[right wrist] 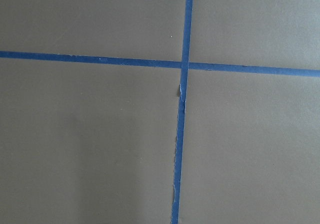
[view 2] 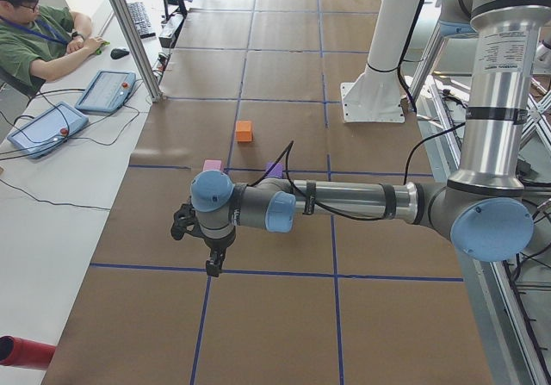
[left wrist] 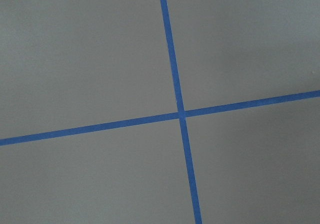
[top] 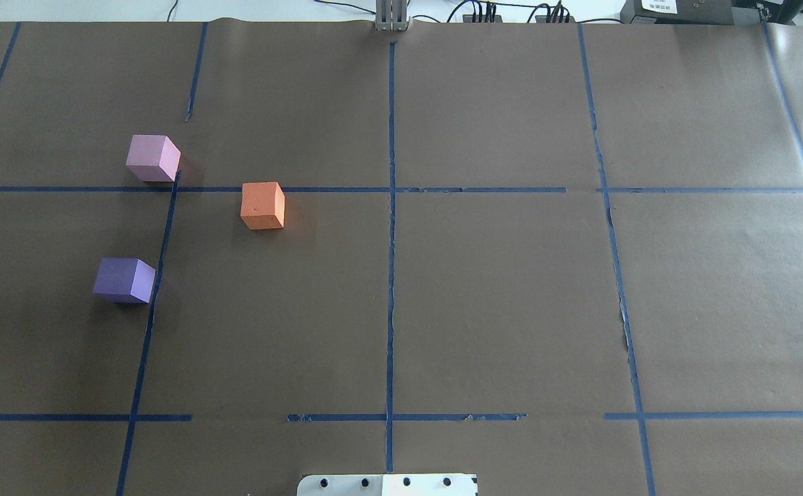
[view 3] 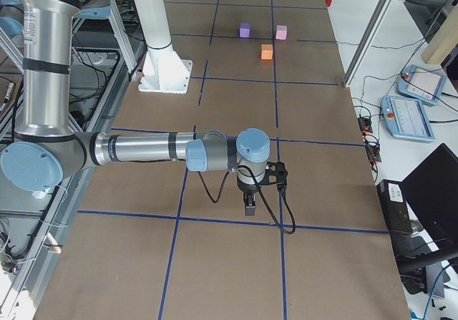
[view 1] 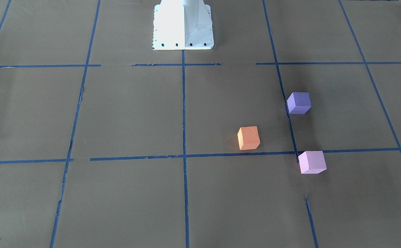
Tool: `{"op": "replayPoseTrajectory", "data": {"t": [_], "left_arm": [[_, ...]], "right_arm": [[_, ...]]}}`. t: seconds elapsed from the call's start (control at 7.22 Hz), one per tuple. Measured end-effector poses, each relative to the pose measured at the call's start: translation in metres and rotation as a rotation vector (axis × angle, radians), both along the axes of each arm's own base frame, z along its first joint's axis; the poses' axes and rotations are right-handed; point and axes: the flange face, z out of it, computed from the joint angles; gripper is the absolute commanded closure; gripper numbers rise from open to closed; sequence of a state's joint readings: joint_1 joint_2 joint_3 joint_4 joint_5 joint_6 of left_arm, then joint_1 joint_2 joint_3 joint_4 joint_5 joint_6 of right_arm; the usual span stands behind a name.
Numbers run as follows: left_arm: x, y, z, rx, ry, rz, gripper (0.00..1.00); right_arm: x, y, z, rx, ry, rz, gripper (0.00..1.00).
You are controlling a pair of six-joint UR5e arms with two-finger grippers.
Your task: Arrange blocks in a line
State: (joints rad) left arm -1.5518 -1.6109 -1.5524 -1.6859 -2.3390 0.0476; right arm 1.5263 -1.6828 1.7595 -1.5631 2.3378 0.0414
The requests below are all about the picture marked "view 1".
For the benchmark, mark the dark purple foam cube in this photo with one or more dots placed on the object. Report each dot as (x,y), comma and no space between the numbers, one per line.
(299,103)

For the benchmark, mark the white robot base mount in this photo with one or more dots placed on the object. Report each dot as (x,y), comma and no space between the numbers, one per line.
(182,25)

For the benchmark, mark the orange foam cube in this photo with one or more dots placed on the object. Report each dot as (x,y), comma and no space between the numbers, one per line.
(248,138)

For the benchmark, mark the light pink foam cube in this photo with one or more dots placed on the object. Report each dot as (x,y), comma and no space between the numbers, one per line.
(312,162)

